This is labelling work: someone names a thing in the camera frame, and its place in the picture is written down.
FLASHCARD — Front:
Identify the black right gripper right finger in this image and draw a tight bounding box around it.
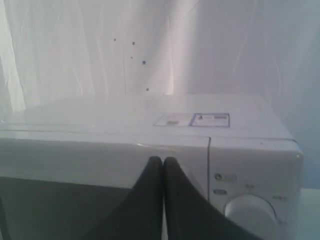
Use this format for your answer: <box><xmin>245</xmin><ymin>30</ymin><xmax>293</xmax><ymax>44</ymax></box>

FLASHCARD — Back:
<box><xmin>163</xmin><ymin>157</ymin><xmax>253</xmax><ymax>240</ymax></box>

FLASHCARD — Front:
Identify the blue white warning sticker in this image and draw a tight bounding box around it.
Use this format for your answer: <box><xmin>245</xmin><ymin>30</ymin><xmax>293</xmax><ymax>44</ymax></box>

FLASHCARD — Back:
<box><xmin>154</xmin><ymin>113</ymin><xmax>231</xmax><ymax>128</ymax></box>

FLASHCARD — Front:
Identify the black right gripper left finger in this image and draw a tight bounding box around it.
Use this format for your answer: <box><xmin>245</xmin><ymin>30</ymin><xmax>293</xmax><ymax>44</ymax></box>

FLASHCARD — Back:
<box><xmin>81</xmin><ymin>156</ymin><xmax>164</xmax><ymax>240</ymax></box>

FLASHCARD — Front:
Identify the white microwave oven body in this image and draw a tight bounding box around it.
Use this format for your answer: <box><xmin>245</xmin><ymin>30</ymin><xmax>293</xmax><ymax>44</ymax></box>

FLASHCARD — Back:
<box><xmin>0</xmin><ymin>95</ymin><xmax>303</xmax><ymax>240</ymax></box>

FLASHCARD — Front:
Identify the white microwave door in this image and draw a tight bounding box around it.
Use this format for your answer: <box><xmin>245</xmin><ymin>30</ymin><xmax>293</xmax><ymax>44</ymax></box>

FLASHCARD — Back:
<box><xmin>0</xmin><ymin>134</ymin><xmax>210</xmax><ymax>240</ymax></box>

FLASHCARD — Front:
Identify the upper white control knob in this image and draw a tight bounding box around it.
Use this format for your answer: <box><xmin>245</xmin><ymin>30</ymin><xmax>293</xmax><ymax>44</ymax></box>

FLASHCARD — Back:
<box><xmin>224</xmin><ymin>194</ymin><xmax>276</xmax><ymax>237</ymax></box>

